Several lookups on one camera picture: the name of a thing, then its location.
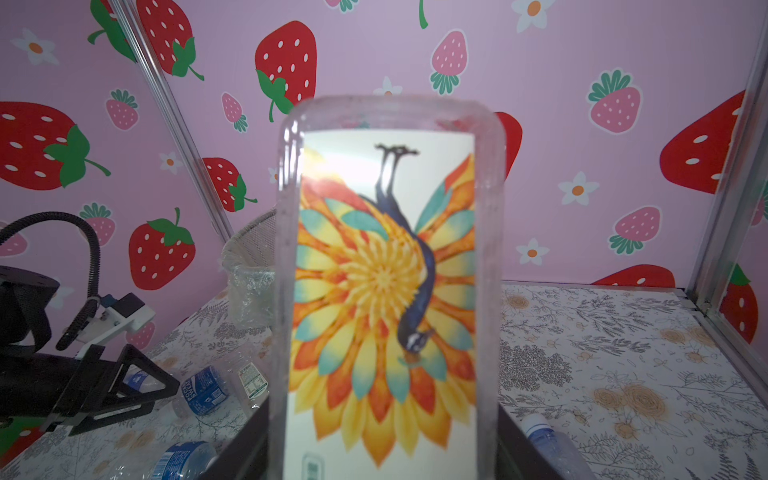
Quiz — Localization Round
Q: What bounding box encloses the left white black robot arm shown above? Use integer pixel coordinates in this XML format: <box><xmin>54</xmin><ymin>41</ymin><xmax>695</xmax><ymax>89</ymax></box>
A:
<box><xmin>1</xmin><ymin>211</ymin><xmax>180</xmax><ymax>436</ymax></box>

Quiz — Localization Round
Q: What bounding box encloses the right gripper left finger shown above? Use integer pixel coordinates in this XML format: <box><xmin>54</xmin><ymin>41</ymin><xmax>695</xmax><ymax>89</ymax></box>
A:
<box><xmin>200</xmin><ymin>399</ymin><xmax>270</xmax><ymax>480</ymax></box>

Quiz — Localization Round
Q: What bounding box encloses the clear bottle blue label centre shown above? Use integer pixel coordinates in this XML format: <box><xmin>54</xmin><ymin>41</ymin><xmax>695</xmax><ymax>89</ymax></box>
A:
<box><xmin>106</xmin><ymin>441</ymin><xmax>218</xmax><ymax>480</ymax></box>

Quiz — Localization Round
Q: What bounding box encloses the peacock flower label bottle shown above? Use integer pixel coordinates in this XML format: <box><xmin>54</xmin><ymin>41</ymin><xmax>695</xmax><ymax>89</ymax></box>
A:
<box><xmin>267</xmin><ymin>96</ymin><xmax>505</xmax><ymax>479</ymax></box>

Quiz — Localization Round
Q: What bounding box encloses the grey mesh waste bin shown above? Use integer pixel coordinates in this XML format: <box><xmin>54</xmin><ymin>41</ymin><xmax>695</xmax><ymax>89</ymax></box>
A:
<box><xmin>221</xmin><ymin>209</ymin><xmax>276</xmax><ymax>328</ymax></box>

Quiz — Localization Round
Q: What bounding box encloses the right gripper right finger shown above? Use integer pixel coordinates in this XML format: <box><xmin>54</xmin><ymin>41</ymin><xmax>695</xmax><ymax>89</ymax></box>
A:
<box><xmin>496</xmin><ymin>404</ymin><xmax>561</xmax><ymax>480</ymax></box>

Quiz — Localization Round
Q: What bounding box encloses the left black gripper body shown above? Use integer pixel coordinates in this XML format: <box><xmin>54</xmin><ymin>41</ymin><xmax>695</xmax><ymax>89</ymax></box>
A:
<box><xmin>1</xmin><ymin>344</ymin><xmax>180</xmax><ymax>436</ymax></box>

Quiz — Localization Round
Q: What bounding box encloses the Pocari Sweat bottle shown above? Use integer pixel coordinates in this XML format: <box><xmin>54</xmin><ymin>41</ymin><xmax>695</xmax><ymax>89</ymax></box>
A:
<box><xmin>170</xmin><ymin>360</ymin><xmax>270</xmax><ymax>419</ymax></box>

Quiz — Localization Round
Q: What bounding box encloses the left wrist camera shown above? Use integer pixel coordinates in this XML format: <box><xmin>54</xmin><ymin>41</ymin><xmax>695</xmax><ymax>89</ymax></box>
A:
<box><xmin>75</xmin><ymin>293</ymin><xmax>156</xmax><ymax>360</ymax></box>

